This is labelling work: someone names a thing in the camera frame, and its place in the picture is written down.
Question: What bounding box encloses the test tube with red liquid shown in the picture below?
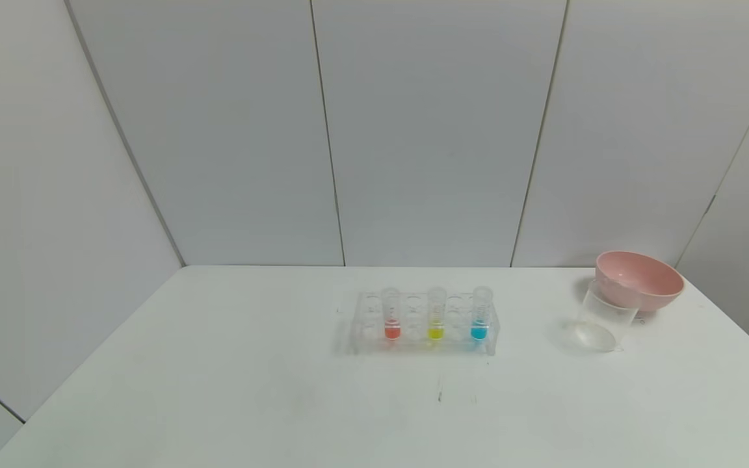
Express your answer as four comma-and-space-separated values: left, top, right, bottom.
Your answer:
381, 287, 402, 341

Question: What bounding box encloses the test tube with yellow liquid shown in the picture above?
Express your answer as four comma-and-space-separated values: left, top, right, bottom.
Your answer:
427, 287, 447, 341

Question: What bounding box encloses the clear acrylic test tube rack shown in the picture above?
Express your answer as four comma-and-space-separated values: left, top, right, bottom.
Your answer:
348, 291, 500, 357

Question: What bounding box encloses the test tube with blue liquid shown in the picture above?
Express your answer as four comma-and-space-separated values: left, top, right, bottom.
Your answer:
470, 286, 493, 341

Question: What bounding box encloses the clear plastic beaker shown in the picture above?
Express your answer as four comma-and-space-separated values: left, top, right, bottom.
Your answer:
573, 279, 640, 353

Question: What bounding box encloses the pink bowl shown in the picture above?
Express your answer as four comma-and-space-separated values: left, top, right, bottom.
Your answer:
594, 251, 685, 311

